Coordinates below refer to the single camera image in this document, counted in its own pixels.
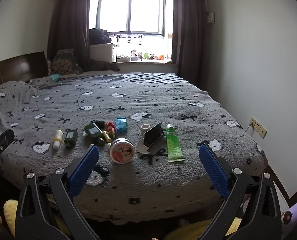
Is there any dark patterned pillow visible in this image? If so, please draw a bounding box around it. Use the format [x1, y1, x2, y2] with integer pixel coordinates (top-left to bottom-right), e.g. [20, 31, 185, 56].
[50, 49, 84, 75]

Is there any dark green white-label bottle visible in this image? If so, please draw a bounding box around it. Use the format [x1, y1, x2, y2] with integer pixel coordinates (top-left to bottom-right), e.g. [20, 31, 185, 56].
[84, 122, 106, 147]

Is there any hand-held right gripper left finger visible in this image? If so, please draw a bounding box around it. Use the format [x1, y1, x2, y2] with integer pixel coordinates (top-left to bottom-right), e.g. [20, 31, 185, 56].
[15, 144, 100, 240]

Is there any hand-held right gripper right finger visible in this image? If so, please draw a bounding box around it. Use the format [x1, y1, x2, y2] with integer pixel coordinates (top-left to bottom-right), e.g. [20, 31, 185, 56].
[198, 143, 283, 240]

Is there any white storage box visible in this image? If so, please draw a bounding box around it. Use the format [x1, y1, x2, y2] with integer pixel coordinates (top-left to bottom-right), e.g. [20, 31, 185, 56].
[90, 43, 114, 62]

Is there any white yellow small bottle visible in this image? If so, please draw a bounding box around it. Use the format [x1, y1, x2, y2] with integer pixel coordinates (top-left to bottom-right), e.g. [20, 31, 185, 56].
[53, 129, 63, 150]

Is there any black hanging clip rack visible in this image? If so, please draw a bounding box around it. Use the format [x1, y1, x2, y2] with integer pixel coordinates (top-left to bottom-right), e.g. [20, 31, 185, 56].
[113, 34, 144, 48]

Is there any round printed tin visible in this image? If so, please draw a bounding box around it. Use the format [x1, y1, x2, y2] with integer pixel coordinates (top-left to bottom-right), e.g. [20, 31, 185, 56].
[109, 138, 135, 164]

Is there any dark green square bottle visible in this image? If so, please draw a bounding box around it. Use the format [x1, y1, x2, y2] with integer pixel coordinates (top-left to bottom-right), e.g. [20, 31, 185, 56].
[64, 129, 78, 150]

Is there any wooden bed frame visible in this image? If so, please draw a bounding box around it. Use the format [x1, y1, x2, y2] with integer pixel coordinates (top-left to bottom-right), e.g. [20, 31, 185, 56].
[263, 164, 291, 203]

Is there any white windowsill tray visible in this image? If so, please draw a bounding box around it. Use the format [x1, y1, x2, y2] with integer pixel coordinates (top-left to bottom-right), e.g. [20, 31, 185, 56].
[116, 55, 140, 62]

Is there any green tube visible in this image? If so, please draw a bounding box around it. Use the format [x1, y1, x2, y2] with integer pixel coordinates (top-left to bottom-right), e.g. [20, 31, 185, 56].
[165, 124, 185, 162]

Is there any window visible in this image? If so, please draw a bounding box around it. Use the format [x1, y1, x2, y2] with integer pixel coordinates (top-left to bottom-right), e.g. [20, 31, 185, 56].
[90, 0, 174, 63]

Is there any grey printed blanket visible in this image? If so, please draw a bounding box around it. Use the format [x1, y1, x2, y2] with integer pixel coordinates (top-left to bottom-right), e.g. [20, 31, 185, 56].
[0, 72, 268, 225]

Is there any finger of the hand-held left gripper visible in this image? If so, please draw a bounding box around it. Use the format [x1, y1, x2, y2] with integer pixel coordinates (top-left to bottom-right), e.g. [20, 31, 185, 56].
[0, 129, 15, 156]

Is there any brown curtain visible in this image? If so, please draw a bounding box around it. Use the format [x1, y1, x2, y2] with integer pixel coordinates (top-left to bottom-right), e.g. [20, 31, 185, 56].
[47, 0, 94, 72]
[172, 0, 209, 87]

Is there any dark wooden headboard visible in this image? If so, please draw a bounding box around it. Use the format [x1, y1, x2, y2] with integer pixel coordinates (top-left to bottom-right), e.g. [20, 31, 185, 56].
[0, 52, 49, 92]

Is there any blue small carton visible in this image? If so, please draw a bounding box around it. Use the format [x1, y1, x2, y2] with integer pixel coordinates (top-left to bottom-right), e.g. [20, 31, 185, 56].
[115, 117, 128, 135]

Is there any red yellow small toy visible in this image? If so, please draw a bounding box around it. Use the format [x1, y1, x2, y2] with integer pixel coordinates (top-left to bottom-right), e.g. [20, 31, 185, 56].
[104, 121, 117, 135]

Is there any dark clothes pile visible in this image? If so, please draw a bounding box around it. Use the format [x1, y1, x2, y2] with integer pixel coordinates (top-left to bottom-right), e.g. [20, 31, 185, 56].
[89, 28, 112, 46]

